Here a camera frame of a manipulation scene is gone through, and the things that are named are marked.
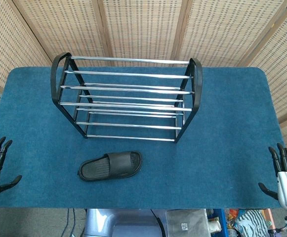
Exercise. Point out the grey box with QR code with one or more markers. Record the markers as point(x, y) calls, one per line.
point(187, 223)

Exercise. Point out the woven bamboo folding screen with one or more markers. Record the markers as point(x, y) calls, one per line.
point(143, 24)

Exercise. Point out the blue carpet mat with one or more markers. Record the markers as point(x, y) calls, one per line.
point(207, 160)

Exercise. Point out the black slide sandal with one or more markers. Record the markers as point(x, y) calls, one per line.
point(122, 161)

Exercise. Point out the black chrome shoe rack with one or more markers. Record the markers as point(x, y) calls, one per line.
point(131, 60)

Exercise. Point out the grey-blue robot torso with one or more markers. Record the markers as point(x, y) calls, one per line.
point(113, 222)

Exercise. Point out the blue metal frame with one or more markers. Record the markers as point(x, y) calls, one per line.
point(218, 217)

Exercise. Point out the striped black white bag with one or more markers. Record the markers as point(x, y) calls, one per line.
point(252, 222)

